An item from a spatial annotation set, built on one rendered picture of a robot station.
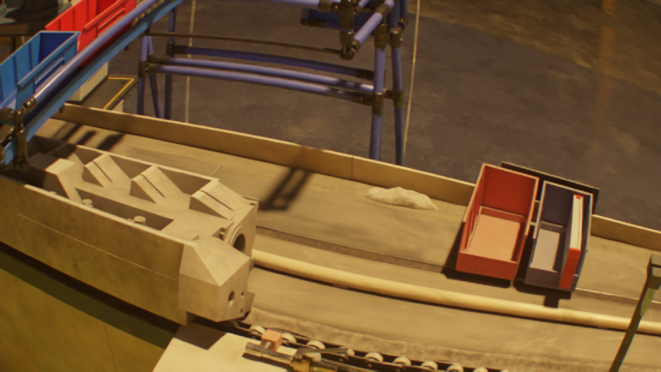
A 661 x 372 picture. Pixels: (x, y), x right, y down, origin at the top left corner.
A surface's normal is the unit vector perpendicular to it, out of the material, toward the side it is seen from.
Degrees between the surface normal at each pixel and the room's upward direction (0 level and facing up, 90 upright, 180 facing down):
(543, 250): 0
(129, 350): 90
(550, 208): 88
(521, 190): 88
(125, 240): 80
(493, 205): 88
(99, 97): 0
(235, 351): 0
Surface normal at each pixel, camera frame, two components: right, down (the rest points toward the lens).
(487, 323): 0.05, -0.87
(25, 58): 0.94, 0.18
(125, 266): -0.33, 0.29
